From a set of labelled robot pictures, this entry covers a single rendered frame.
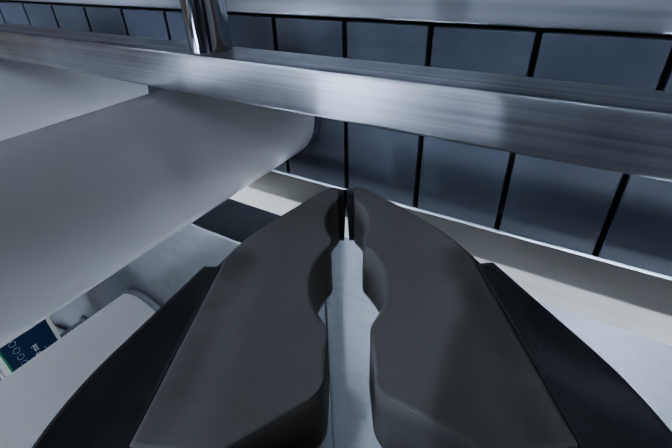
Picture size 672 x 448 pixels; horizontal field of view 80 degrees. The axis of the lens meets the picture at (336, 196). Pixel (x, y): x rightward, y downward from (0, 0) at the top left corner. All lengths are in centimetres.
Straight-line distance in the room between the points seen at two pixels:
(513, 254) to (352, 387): 30
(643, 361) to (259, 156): 24
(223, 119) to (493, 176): 11
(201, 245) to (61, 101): 14
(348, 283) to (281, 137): 18
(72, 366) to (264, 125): 33
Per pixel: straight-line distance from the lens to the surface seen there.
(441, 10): 17
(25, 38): 20
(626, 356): 30
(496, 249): 17
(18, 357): 68
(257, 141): 17
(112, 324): 47
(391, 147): 19
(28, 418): 45
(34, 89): 26
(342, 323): 37
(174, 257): 38
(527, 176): 18
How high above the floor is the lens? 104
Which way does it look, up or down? 47 degrees down
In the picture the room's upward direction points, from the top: 132 degrees counter-clockwise
